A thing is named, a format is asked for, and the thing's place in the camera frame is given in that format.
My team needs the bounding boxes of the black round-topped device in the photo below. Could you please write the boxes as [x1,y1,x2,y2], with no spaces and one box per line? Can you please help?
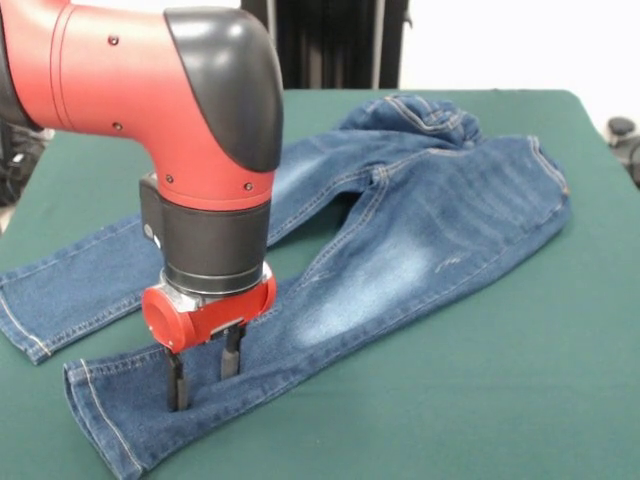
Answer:
[607,116,640,190]

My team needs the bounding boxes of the blue denim jeans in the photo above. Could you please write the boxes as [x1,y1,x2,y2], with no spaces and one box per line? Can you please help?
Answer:
[0,93,574,480]

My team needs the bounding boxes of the dark green table cloth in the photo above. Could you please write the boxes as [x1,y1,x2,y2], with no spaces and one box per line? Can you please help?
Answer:
[0,88,640,480]

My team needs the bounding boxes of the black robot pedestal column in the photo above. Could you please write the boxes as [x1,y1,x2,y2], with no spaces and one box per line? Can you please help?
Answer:
[242,0,415,91]

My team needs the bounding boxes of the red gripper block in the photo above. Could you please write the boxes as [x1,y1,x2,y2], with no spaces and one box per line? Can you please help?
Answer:
[141,262,278,414]

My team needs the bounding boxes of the black equipment with cables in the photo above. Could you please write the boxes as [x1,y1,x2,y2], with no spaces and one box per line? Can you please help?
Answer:
[0,122,55,207]

